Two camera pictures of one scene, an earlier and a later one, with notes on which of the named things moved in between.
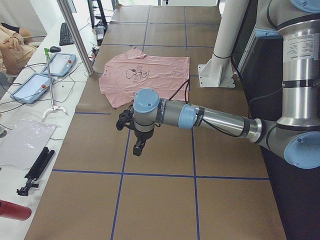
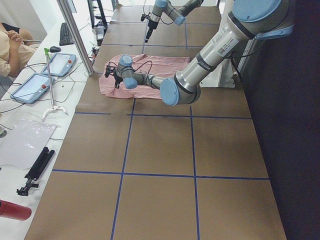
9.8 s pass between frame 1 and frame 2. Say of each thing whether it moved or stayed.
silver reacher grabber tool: stayed
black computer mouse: stayed
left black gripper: moved
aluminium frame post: stayed
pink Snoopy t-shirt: moved
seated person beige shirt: stayed
